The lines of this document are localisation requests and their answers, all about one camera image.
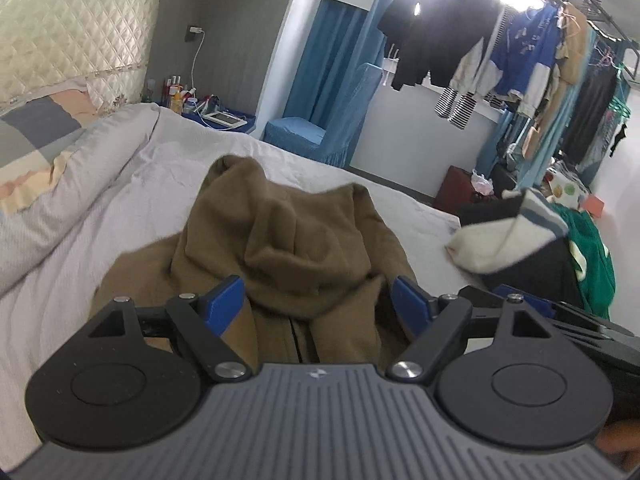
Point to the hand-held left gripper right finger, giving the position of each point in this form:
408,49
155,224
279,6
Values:
407,300

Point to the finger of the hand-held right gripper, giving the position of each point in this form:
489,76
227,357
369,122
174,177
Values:
537,302

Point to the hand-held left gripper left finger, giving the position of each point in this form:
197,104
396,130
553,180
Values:
227,302

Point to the brown hoodie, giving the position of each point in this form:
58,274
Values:
300,240

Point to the row of hanging clothes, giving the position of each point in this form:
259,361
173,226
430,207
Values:
545,145

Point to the green clothes hanger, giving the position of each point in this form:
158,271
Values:
622,95

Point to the black hanging clothes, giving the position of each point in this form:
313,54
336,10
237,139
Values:
440,25

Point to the person's right hand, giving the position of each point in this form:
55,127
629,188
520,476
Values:
620,440

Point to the black garment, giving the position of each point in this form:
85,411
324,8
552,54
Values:
545,275

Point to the cream sweater with striped cuff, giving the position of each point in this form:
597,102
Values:
495,245

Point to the green garment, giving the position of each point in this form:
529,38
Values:
595,255

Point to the pink box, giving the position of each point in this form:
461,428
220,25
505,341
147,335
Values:
592,204

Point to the polka dot bag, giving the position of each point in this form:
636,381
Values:
567,185

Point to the red-brown box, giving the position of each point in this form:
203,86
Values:
455,187

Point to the pink plastic bag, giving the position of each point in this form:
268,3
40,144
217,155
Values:
481,182

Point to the blue nightstand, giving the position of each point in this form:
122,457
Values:
247,125

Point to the white tablet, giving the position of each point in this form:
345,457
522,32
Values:
225,119

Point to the blue covered chair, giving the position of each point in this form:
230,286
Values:
300,132

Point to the striped hanging garment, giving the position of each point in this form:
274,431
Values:
457,107

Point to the dark hanging garment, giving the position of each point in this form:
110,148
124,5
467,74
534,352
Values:
595,110

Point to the cluster of toiletry bottles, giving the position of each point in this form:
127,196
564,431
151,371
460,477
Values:
175,95

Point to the patchwork pillow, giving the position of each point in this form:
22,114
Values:
35,145

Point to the blue and white hanging jacket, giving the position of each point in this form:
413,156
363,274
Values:
530,45

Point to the blue curtain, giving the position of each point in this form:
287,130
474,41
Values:
340,50

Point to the tan hanging garment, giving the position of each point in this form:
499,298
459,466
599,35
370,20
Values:
572,45

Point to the cream quilted headboard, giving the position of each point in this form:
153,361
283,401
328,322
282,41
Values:
75,25

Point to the wall socket with charger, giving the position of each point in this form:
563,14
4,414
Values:
192,33

